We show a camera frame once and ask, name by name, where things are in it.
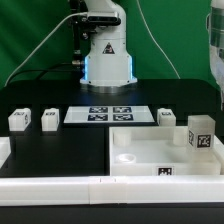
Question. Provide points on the white square tabletop part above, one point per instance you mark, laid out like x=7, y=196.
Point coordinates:
x=158, y=151

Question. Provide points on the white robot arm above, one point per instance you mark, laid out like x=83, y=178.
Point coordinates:
x=108, y=67

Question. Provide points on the white marker base plate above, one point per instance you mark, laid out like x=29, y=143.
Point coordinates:
x=108, y=114

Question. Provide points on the black camera stand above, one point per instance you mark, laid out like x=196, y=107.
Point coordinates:
x=77, y=22

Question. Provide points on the white left obstacle rail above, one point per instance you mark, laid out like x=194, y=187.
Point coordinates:
x=5, y=149

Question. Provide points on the white obstacle rail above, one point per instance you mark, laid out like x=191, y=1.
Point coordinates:
x=110, y=190
x=5, y=149

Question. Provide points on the white front obstacle rail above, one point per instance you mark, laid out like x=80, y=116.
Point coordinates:
x=110, y=190

